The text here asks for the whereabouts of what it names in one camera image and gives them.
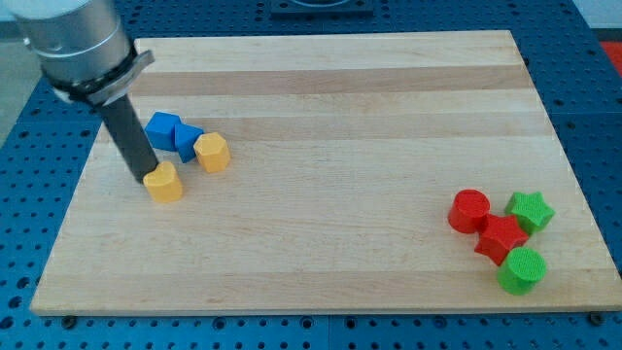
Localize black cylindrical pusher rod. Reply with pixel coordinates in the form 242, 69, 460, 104
97, 95, 159, 184

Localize green star block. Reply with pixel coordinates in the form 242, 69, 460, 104
504, 192, 556, 236

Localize red star block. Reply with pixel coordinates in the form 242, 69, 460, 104
474, 214, 529, 266

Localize red cylinder block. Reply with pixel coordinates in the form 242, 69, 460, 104
447, 189, 491, 234

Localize light wooden board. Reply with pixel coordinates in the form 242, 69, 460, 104
31, 30, 621, 316

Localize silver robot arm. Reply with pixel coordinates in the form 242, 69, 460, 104
2, 0, 155, 106

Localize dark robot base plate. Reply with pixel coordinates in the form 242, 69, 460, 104
267, 0, 375, 18

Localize blue triangular block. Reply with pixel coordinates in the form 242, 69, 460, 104
174, 123, 204, 163

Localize blue cube block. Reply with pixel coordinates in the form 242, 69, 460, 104
145, 112, 182, 152

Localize yellow hexagon block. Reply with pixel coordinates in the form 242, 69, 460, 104
193, 132, 231, 173

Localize yellow heart block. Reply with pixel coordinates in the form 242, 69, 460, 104
143, 161, 184, 203

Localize green cylinder block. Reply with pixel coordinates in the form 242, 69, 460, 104
497, 247, 547, 296

